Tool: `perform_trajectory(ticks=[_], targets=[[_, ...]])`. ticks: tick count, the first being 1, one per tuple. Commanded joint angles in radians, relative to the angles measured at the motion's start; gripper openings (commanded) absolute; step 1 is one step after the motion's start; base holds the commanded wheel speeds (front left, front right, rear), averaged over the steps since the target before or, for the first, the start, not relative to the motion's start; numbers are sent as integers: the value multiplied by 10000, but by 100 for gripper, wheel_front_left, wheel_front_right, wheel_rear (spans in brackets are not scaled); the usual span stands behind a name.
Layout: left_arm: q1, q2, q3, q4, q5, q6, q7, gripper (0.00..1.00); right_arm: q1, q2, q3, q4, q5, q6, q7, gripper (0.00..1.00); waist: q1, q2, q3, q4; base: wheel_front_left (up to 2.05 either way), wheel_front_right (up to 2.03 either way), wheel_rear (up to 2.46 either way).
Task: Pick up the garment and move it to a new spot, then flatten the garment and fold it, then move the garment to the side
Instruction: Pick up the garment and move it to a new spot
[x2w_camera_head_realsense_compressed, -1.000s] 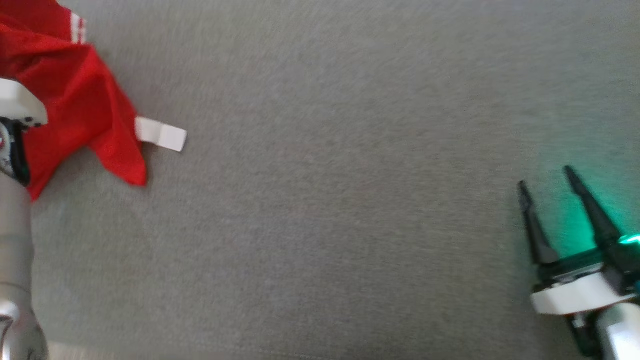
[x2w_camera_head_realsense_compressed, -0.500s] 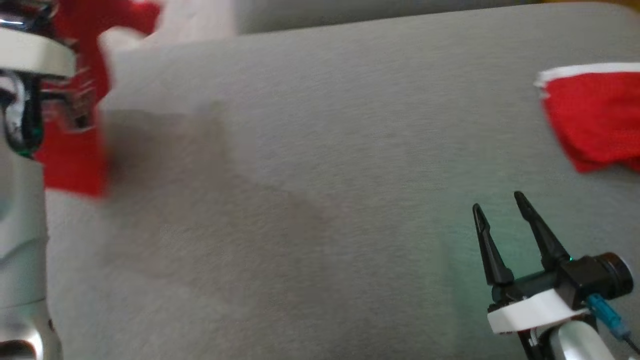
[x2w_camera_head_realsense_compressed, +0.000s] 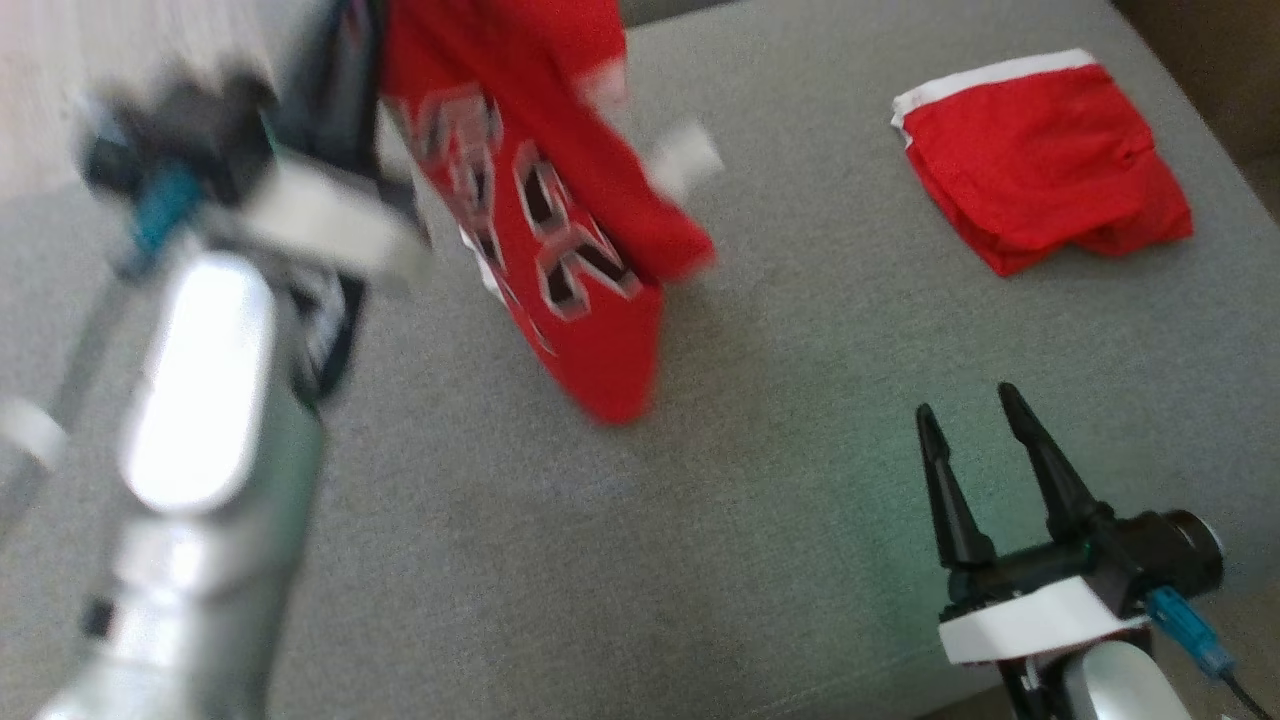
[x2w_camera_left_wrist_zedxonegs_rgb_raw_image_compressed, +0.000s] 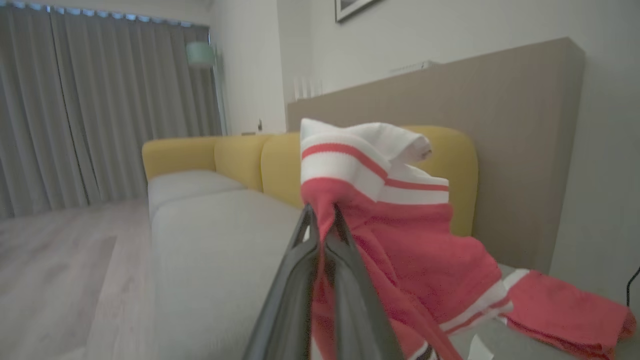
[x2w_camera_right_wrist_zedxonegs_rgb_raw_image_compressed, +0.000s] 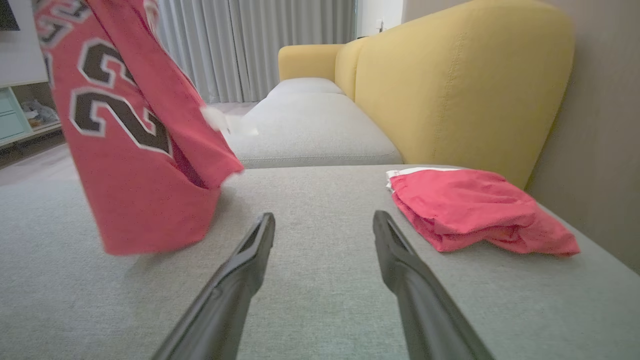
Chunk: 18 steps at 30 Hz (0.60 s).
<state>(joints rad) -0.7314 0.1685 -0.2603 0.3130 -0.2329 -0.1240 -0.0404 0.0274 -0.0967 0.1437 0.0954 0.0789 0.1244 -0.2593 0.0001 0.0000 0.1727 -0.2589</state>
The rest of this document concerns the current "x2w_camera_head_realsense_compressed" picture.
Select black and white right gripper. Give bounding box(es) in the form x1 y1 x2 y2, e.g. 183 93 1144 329
915 383 1151 666

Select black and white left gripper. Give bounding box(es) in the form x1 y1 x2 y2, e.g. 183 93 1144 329
150 0 431 401

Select red basketball jersey with numbers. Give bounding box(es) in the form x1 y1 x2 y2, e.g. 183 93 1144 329
378 0 719 429

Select grey and yellow sofa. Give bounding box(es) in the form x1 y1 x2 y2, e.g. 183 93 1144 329
0 0 1280 720

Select red shorts with white waistband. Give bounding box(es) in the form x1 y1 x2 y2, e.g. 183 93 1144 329
890 48 1196 279

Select blue-tipped black left arm cable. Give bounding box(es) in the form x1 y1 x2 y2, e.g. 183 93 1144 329
110 165 208 283

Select blue-tipped black arm cable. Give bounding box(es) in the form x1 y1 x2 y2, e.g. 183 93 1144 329
1145 588 1280 720
110 165 208 283

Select blue-tipped black right arm cable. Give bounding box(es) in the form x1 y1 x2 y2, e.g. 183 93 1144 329
1145 588 1280 720

